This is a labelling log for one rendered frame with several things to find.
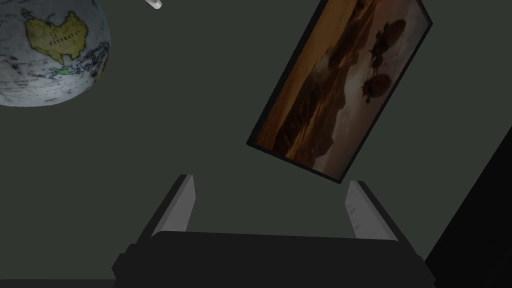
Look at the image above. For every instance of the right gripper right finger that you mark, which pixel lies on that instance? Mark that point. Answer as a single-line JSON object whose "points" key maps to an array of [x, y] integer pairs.
{"points": [[368, 216]]}

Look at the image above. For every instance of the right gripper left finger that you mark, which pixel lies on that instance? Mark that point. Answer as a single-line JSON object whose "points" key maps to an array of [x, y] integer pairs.
{"points": [[180, 210]]}

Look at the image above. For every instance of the black framed landscape picture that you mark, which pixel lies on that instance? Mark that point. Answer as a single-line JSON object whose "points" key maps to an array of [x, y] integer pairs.
{"points": [[340, 88]]}

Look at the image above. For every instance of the white world globe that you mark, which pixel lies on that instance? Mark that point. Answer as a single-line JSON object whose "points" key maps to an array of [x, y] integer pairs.
{"points": [[48, 52]]}

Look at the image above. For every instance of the small white object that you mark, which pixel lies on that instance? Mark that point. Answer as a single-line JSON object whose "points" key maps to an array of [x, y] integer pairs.
{"points": [[154, 3]]}

